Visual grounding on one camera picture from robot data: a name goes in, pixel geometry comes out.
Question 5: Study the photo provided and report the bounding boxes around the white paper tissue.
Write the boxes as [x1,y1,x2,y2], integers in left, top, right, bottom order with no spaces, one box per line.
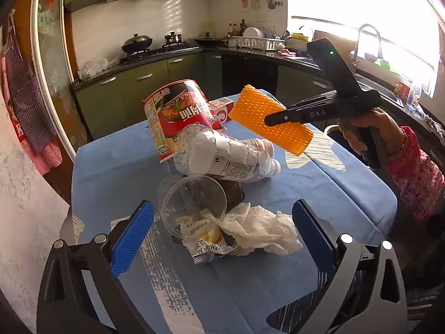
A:
[219,202,304,256]

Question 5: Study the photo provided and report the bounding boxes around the black pan with lid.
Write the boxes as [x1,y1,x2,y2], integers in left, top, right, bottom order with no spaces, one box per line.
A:
[194,32,221,46]

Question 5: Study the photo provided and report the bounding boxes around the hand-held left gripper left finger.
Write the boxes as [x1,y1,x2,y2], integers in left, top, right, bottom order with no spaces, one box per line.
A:
[36,200,155,334]

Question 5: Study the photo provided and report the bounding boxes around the white plates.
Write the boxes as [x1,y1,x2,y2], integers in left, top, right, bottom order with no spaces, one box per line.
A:
[243,27,273,39]

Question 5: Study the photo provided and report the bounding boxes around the blue printed tablecloth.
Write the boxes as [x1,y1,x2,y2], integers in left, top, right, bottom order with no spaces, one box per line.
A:
[71,89,399,334]

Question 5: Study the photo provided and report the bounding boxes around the steel kitchen faucet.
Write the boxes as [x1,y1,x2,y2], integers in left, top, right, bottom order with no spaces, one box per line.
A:
[350,24,384,73]

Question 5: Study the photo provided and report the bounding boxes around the green kitchen base cabinets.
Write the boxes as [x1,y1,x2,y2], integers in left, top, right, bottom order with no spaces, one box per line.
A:
[73,51,339,140]

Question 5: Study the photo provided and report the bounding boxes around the wooden cutting board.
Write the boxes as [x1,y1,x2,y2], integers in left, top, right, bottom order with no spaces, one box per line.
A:
[313,30,353,54]

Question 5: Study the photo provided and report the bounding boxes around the red and white carton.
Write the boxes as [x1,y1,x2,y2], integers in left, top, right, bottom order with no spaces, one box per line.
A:
[208,97,236,123]

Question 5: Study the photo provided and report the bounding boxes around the white dish rack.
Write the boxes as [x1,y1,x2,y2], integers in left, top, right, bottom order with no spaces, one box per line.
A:
[231,36,286,51]

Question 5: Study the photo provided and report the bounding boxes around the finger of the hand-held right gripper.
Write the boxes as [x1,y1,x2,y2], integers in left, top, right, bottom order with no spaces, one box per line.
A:
[264,109,306,126]
[289,92,337,109]

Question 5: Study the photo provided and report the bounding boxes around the kitchen window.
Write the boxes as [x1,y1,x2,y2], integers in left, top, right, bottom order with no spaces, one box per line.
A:
[287,0,445,98]

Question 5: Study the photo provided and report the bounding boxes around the yellow-rimmed trash bin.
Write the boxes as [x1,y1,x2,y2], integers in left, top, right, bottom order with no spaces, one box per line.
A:
[324,125,352,147]

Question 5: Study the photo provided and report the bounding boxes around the red checked apron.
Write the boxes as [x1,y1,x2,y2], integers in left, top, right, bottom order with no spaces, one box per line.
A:
[0,17,63,176]

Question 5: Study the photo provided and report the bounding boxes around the black built-in appliance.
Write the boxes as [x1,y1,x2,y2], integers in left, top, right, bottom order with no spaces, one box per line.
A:
[221,56,279,98]

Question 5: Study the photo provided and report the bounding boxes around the gas stove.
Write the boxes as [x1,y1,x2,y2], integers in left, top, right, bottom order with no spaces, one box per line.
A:
[120,43,199,64]

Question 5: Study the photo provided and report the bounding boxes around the red instant noodle cup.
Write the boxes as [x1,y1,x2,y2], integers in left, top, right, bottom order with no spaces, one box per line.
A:
[143,79,223,163]

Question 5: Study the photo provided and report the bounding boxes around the gold bracelet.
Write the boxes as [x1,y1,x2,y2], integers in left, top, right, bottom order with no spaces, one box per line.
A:
[387,130,408,157]

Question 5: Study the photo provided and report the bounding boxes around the orange foam net sleeve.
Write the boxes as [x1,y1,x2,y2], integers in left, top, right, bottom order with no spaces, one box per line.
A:
[228,84,314,156]

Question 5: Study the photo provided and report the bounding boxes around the glass sliding door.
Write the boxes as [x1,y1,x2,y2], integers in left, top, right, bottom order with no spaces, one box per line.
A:
[31,0,79,161]

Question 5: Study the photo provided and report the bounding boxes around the black wok with lid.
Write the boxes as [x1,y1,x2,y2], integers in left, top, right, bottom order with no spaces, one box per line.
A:
[121,34,154,54]

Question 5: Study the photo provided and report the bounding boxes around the person's right forearm pink sleeve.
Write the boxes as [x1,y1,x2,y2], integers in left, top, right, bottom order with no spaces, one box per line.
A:
[386,127,445,221]

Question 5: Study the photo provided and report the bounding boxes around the clear plastic cup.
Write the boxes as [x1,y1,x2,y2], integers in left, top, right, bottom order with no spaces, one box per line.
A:
[157,176,228,239]

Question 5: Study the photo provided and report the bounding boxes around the clear plastic bag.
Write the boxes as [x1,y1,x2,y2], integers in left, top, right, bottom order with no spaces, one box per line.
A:
[77,57,120,80]

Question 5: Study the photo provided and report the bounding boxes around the white yellow snack wrapper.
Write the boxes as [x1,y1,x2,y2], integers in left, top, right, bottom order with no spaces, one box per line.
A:
[172,210,239,265]

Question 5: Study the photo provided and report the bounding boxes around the person's right hand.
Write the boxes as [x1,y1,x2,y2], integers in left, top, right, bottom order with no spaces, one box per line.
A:
[337,108,407,158]

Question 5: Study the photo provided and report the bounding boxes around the steel sink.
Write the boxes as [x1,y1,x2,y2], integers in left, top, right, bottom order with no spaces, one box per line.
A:
[355,73,406,108]

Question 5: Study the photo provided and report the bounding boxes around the crushed clear plastic bottle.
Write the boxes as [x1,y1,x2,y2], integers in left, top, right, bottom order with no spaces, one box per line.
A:
[188,149,281,184]
[173,124,276,168]

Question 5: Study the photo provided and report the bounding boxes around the small steel pot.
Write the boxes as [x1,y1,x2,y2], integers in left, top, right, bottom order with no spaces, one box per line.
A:
[164,31,184,46]

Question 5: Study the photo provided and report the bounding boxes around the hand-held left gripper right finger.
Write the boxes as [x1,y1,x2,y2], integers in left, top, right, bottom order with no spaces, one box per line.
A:
[293,199,408,334]

